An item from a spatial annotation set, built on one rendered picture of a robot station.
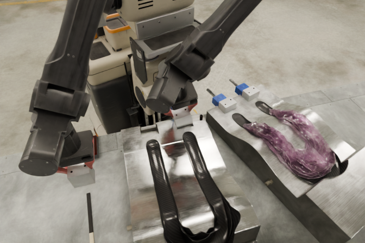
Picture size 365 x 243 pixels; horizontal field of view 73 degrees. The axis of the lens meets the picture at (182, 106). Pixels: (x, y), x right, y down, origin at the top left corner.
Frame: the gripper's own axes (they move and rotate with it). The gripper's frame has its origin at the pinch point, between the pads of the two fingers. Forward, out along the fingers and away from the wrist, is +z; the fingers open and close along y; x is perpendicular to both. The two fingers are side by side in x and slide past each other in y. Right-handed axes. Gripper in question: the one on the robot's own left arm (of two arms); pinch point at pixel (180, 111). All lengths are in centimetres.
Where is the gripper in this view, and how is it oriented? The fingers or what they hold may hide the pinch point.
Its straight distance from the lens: 73.6
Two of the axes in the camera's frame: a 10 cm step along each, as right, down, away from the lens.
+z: 1.2, 5.5, 8.3
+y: 9.5, -3.1, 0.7
